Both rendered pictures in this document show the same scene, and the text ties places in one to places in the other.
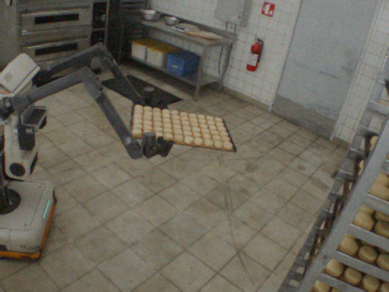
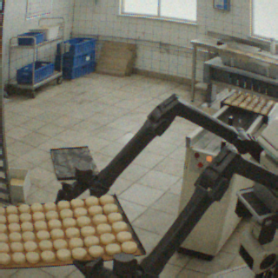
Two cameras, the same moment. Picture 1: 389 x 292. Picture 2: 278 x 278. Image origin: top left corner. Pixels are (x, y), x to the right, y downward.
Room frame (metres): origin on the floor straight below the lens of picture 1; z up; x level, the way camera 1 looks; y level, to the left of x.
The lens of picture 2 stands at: (2.91, 0.31, 1.87)
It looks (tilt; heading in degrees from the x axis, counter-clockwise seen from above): 24 degrees down; 175
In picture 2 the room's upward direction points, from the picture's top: 3 degrees clockwise
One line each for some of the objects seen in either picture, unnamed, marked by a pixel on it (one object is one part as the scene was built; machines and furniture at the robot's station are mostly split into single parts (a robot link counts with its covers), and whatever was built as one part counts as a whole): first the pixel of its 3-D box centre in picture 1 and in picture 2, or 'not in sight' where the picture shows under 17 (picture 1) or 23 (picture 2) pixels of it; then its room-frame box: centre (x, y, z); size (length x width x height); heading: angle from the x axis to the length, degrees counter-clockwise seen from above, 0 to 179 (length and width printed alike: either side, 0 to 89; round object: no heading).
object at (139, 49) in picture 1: (147, 49); not in sight; (5.60, 1.18, 0.36); 0.47 x 0.39 x 0.26; 145
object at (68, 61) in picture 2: not in sight; (75, 57); (-3.85, -0.19, 0.30); 0.60 x 0.40 x 0.20; 147
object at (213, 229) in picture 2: not in sight; (222, 185); (0.46, 1.11, 0.45); 0.70 x 0.34 x 0.90; 146
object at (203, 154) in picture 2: not in sight; (209, 164); (0.76, 0.90, 0.77); 0.24 x 0.04 x 0.14; 56
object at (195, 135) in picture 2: not in sight; (237, 99); (-0.13, 1.34, 0.87); 2.01 x 0.03 x 0.07; 146
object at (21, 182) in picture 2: not in sight; (16, 184); (-0.13, -0.46, 0.08); 0.30 x 0.22 x 0.16; 176
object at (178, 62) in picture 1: (182, 62); not in sight; (5.13, 0.47, 0.36); 0.47 x 0.38 x 0.26; 148
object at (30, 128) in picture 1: (31, 122); (259, 210); (1.52, 0.97, 0.93); 0.28 x 0.16 x 0.22; 13
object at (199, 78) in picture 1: (170, 49); not in sight; (5.29, 0.72, 0.49); 1.90 x 0.72 x 0.98; 57
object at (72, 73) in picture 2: not in sight; (75, 69); (-3.85, -0.19, 0.10); 0.60 x 0.40 x 0.20; 144
